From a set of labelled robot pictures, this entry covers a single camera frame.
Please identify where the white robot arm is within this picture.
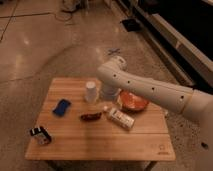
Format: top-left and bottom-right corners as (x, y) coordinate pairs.
(97, 56), (213, 129)

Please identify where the orange bowl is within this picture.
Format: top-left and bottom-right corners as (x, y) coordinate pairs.
(118, 90), (149, 112)

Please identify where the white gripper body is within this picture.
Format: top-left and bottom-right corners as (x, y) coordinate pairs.
(100, 83), (119, 101)

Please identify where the blue sponge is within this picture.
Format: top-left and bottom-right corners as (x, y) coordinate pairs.
(53, 99), (71, 116)

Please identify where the wooden table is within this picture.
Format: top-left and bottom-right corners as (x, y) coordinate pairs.
(25, 78), (176, 161)

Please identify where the black and white eraser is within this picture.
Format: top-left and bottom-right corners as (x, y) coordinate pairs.
(30, 126), (52, 145)

